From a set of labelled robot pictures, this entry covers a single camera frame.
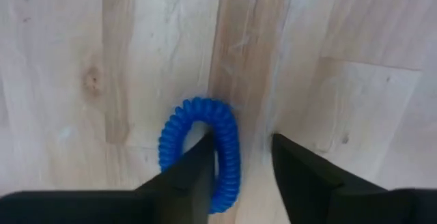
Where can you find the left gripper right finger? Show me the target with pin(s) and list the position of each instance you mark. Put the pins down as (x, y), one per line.
(324, 203)

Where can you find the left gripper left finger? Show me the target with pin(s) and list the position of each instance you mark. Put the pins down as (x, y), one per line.
(170, 203)

